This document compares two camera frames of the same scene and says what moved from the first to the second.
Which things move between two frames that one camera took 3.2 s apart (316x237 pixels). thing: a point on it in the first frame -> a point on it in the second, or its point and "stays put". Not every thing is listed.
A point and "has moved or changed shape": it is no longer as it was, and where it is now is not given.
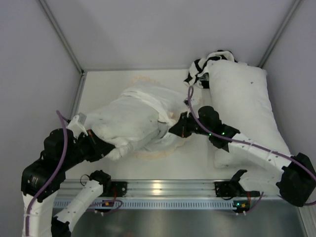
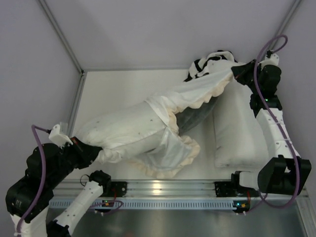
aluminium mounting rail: x=153 y=189 stays put
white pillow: x=126 y=122 has moved or changed shape
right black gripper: x=184 y=126 -> x=243 y=73
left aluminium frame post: x=62 y=35 stays put
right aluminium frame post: x=279 y=33 stays put
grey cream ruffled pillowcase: x=169 y=104 -> x=184 y=108
